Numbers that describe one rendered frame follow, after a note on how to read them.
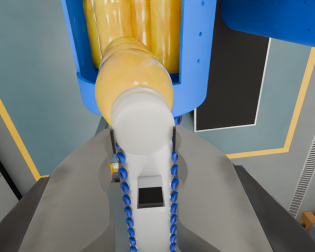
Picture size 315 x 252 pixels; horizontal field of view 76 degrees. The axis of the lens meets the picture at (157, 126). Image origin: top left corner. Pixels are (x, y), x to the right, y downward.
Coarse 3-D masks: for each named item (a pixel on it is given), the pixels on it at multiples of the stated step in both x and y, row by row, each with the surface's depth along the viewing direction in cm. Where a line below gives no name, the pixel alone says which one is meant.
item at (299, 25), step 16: (224, 0) 116; (240, 0) 98; (256, 0) 84; (272, 0) 74; (288, 0) 66; (304, 0) 60; (224, 16) 120; (240, 16) 100; (256, 16) 86; (272, 16) 76; (288, 16) 67; (304, 16) 61; (256, 32) 97; (272, 32) 82; (288, 32) 72; (304, 32) 64
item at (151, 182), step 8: (144, 176) 84; (152, 176) 83; (160, 176) 83; (144, 184) 80; (152, 184) 80; (160, 184) 80; (144, 192) 74; (152, 192) 74; (160, 192) 74; (144, 200) 71; (152, 200) 71; (160, 200) 71; (144, 208) 70; (152, 208) 71; (160, 208) 71
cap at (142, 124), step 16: (128, 96) 13; (144, 96) 12; (128, 112) 12; (144, 112) 12; (160, 112) 12; (112, 128) 12; (128, 128) 12; (144, 128) 12; (160, 128) 13; (128, 144) 13; (144, 144) 13; (160, 144) 13
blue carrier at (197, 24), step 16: (64, 0) 36; (80, 0) 42; (192, 0) 29; (208, 0) 31; (64, 16) 37; (80, 16) 43; (192, 16) 30; (208, 16) 33; (80, 32) 43; (192, 32) 31; (208, 32) 35; (80, 48) 44; (192, 48) 33; (208, 48) 37; (80, 64) 43; (192, 64) 34; (208, 64) 39; (80, 80) 38; (176, 80) 53; (192, 80) 36; (176, 96) 35; (192, 96) 37; (96, 112) 38; (176, 112) 37
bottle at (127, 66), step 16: (112, 48) 20; (128, 48) 18; (144, 48) 20; (112, 64) 15; (128, 64) 15; (144, 64) 15; (160, 64) 16; (96, 80) 16; (112, 80) 14; (128, 80) 14; (144, 80) 14; (160, 80) 15; (96, 96) 16; (112, 96) 14; (160, 96) 14; (112, 112) 14
